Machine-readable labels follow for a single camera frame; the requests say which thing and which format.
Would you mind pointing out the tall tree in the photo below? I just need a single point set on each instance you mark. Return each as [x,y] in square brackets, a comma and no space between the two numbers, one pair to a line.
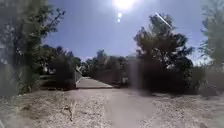
[213,36]
[23,43]

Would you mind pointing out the row of trees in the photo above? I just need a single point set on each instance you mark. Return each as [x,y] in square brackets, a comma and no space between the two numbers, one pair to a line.
[105,66]

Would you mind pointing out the large dark tree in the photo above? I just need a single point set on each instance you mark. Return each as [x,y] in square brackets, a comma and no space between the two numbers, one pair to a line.
[163,56]

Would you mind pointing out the railing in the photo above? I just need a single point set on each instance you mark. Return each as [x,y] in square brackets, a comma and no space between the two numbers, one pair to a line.
[78,75]

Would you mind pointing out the dark bush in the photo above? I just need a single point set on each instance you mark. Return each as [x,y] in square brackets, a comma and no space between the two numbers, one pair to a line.
[63,73]

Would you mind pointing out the dry gravel ground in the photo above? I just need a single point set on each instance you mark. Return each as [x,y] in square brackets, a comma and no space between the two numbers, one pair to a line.
[50,108]
[190,111]

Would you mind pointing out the pale dirt path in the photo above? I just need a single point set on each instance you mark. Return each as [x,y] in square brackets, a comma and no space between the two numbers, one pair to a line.
[125,110]

